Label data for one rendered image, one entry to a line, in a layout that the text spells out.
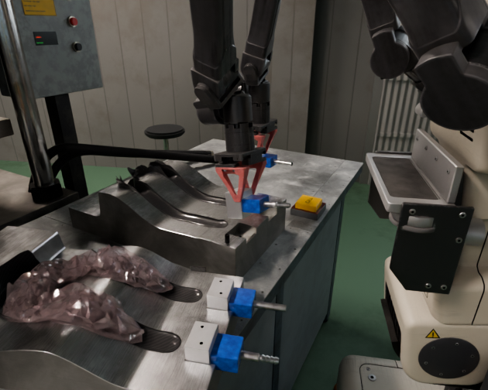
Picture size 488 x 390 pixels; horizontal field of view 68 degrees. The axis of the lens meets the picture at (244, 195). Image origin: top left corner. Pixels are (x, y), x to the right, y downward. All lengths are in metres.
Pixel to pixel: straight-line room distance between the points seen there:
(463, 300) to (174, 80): 2.99
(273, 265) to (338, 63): 2.52
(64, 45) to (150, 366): 1.15
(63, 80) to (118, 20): 2.13
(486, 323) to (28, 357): 0.73
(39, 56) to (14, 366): 1.01
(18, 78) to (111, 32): 2.41
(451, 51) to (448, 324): 0.50
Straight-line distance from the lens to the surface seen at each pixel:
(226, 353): 0.56
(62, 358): 0.58
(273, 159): 1.03
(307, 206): 1.02
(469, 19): 0.44
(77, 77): 1.49
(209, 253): 0.77
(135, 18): 3.48
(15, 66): 1.22
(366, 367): 1.37
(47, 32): 1.44
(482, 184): 0.68
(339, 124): 3.27
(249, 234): 0.81
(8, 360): 0.64
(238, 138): 0.70
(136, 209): 0.86
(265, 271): 0.81
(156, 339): 0.62
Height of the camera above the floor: 1.29
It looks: 25 degrees down
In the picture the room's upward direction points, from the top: straight up
